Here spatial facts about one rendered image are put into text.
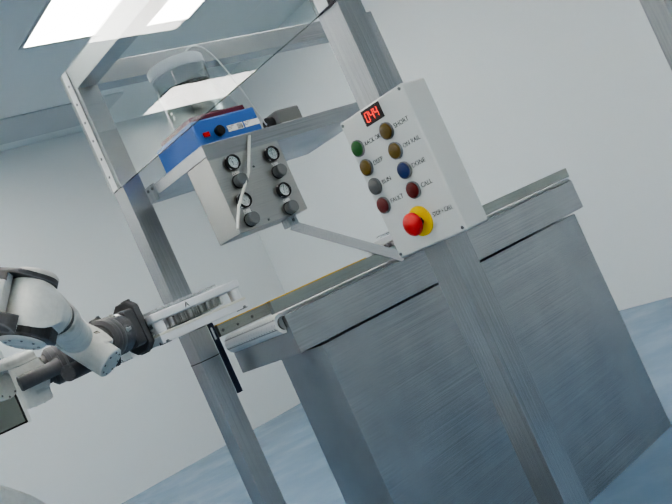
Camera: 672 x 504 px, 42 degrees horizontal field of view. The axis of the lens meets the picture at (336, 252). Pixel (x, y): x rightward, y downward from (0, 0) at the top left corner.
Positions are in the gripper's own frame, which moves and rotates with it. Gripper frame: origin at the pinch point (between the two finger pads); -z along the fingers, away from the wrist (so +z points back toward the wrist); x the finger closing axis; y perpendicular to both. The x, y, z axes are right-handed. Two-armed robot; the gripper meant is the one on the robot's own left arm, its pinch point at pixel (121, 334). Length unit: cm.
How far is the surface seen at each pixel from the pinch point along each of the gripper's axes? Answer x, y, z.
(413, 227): 6, 89, -25
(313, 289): 10.0, 13.6, -44.7
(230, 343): 13.8, -8.3, -27.6
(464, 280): 18, 84, -33
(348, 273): 10, 12, -57
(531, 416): 45, 84, -34
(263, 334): 14.7, 7.5, -29.9
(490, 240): 21, 4, -112
